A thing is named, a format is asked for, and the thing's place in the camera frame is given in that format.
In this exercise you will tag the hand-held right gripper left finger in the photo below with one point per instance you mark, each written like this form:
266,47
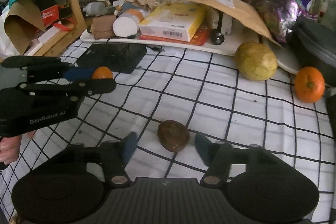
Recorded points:
129,146

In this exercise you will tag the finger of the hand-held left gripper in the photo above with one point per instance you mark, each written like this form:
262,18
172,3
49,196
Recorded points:
99,86
77,74

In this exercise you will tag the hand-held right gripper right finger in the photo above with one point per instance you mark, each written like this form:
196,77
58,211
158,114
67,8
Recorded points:
205,148

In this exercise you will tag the small orange tangerine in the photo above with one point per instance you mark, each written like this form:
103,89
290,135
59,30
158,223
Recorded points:
103,73

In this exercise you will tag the dark brown round fruit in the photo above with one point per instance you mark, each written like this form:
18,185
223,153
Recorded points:
173,136

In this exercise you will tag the person's left hand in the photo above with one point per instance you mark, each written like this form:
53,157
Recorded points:
9,149

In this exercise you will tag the black tray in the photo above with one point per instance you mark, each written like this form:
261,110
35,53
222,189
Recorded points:
113,57

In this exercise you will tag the white checkered bedsheet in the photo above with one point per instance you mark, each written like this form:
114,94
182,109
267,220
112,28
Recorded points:
210,108

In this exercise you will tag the brown pouch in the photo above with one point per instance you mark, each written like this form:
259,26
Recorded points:
103,27

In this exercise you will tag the red box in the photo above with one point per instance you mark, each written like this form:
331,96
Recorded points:
50,14

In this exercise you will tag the white jar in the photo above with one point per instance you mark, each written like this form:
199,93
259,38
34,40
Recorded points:
125,26

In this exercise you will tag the white bottle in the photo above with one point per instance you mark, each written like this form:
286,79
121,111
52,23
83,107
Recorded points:
95,8

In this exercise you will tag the large brown paper bag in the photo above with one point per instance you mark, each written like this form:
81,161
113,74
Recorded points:
22,24

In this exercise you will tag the yellow box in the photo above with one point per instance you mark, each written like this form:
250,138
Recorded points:
172,22

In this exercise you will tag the white board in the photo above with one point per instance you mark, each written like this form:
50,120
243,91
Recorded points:
189,48

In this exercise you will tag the yellow mango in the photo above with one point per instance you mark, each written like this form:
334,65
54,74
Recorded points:
256,61

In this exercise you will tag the black wheel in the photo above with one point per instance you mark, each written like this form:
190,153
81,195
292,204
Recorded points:
216,38

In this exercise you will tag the large orange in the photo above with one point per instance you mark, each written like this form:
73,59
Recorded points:
309,85

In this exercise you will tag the brown paper envelope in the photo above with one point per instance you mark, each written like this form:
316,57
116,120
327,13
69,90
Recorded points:
236,11

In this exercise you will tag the black zip case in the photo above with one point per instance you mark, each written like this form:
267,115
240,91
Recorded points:
315,43

